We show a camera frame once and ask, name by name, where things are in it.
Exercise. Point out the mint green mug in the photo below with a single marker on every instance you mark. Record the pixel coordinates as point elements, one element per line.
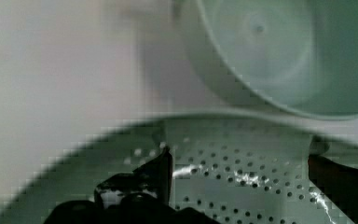
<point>299,56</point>

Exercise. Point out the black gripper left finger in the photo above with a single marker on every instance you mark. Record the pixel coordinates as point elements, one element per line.
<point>139,197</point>

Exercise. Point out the green oval plastic strainer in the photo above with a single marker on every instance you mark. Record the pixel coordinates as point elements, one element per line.
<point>236,169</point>

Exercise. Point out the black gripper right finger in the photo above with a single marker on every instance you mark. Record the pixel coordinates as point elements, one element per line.
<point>338,182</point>

